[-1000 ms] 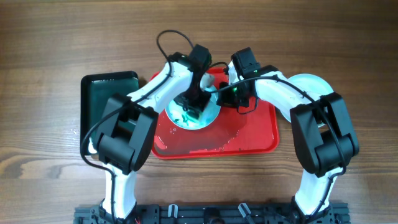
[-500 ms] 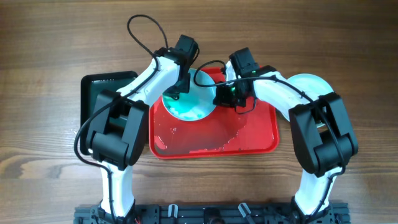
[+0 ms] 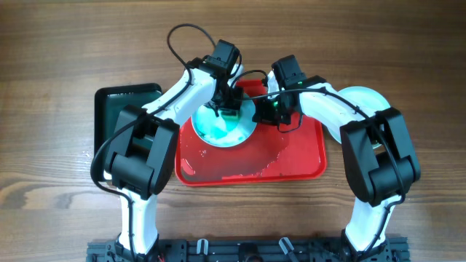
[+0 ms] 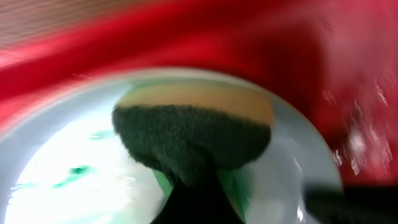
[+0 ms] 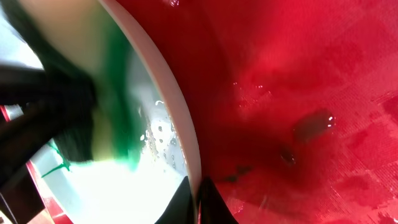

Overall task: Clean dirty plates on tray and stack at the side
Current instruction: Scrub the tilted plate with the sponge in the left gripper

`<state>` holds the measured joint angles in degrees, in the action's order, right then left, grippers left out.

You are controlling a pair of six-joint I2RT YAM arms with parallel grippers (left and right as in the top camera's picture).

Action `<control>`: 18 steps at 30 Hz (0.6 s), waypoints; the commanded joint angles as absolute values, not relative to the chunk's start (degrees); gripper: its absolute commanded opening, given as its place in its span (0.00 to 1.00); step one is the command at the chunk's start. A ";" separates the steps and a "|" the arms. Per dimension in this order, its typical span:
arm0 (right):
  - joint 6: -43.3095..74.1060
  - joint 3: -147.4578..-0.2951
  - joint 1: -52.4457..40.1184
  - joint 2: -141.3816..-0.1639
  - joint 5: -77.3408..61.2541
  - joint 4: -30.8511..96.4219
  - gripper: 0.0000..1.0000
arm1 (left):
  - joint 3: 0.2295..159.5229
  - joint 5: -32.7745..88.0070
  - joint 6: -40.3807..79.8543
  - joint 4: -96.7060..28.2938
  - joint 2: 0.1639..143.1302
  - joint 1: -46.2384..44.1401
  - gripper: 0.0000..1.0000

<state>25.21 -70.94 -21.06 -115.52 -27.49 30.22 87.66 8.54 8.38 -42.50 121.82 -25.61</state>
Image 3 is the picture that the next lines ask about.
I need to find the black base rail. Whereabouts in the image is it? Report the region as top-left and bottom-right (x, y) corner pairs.
(86, 237), (411, 262)

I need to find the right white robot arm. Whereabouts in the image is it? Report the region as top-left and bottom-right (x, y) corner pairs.
(263, 75), (421, 259)

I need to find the pale blue plate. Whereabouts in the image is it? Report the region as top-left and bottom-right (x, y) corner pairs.
(191, 100), (257, 148)

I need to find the red plastic tray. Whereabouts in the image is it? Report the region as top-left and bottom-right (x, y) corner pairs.
(173, 79), (328, 188)

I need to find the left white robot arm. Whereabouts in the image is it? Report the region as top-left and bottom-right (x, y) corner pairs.
(92, 58), (244, 261)

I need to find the black water basin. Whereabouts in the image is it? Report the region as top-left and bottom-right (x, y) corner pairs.
(94, 83), (162, 153)

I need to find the green yellow sponge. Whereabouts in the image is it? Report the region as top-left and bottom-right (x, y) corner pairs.
(220, 110), (240, 121)

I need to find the pale green plate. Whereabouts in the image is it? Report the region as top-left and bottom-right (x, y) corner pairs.
(326, 86), (390, 143)

